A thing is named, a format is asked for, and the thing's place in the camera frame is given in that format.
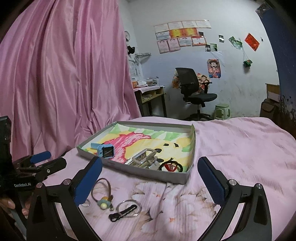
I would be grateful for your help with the dark blue starry cloth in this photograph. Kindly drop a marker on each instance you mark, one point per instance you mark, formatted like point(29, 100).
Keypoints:
point(281, 33)

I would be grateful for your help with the colourful bear drawing paper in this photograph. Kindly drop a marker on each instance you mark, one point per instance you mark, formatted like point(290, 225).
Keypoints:
point(175, 148)

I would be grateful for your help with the green plastic stool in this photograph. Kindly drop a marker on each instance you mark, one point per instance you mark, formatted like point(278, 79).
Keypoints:
point(222, 111)

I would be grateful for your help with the certificates on wall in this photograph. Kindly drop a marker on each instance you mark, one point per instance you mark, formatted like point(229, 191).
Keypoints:
point(173, 36)

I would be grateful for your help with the black ribbon hair clip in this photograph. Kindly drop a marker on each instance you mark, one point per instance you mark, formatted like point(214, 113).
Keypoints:
point(121, 214)

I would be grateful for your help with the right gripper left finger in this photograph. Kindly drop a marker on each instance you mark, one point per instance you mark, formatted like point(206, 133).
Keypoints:
point(44, 222)

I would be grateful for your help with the grey shallow cardboard box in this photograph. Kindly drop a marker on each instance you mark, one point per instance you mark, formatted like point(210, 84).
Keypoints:
point(160, 175)

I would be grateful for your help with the pink bed sheet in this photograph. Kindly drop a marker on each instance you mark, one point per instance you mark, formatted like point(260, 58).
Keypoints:
point(249, 150)

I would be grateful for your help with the cardboard box by wall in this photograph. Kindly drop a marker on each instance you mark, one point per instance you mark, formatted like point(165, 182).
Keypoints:
point(271, 105)

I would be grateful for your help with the cartoon children poster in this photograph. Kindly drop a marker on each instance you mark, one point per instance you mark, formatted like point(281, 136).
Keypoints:
point(204, 81)

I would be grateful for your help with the person's left hand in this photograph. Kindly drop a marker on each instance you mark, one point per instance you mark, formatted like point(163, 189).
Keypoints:
point(7, 205)

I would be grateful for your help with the black office chair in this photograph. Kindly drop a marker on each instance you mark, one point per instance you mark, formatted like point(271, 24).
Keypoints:
point(195, 93)

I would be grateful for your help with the blue kids smartwatch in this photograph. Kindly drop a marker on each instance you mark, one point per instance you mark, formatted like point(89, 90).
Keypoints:
point(106, 151)

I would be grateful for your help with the pink satin curtain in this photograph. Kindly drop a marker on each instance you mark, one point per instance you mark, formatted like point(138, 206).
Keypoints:
point(64, 75)

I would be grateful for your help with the red paper on wall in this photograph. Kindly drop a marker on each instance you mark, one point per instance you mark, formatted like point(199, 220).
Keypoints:
point(252, 42)

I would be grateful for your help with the green hanging ornament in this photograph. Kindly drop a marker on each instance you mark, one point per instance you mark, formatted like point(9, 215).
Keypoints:
point(247, 63)

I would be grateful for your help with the wooden desk with shelf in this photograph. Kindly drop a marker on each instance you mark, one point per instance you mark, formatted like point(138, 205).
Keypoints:
point(145, 95)

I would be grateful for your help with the anime character poster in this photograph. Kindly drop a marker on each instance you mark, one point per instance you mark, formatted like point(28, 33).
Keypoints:
point(214, 69)

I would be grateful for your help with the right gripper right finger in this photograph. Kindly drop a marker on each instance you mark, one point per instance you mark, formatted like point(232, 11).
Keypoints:
point(254, 222)

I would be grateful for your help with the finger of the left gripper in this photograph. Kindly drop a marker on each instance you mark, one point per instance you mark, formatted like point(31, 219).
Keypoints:
point(43, 171)
point(39, 157)

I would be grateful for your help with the grey claw hair clip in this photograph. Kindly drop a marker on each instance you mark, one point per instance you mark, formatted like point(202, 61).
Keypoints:
point(145, 159)

